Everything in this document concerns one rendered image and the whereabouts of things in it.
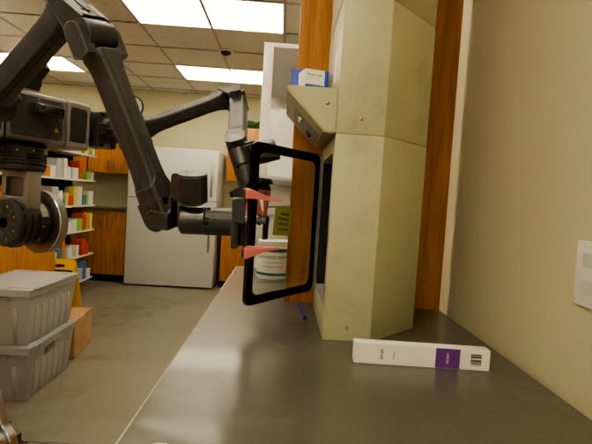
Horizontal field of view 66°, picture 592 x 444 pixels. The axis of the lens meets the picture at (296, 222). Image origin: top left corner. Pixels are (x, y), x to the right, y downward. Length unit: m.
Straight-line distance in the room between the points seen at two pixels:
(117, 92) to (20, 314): 2.19
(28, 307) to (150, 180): 2.11
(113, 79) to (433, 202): 0.96
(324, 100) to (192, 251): 5.12
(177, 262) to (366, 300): 5.16
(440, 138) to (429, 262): 0.38
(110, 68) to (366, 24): 0.55
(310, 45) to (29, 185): 0.94
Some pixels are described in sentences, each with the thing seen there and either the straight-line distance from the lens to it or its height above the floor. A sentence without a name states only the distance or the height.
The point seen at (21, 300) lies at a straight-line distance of 3.00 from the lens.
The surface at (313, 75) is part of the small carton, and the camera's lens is 1.15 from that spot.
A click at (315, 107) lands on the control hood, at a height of 1.46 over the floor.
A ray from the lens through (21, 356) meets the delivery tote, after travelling 3.09.
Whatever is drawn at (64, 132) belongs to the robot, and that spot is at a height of 1.42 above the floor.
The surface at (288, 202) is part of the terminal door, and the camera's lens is 1.22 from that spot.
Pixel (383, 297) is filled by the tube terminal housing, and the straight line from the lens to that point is 1.11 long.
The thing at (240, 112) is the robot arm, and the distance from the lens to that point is 1.50.
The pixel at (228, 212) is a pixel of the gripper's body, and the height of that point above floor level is 1.22.
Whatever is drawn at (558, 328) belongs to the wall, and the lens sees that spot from 1.03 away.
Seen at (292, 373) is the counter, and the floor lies 0.94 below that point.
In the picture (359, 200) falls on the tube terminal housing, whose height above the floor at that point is 1.26.
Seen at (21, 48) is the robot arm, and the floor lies 1.54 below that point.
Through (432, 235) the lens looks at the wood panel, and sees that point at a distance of 1.48.
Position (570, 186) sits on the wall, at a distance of 1.01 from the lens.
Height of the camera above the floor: 1.26
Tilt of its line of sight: 3 degrees down
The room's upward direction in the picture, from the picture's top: 4 degrees clockwise
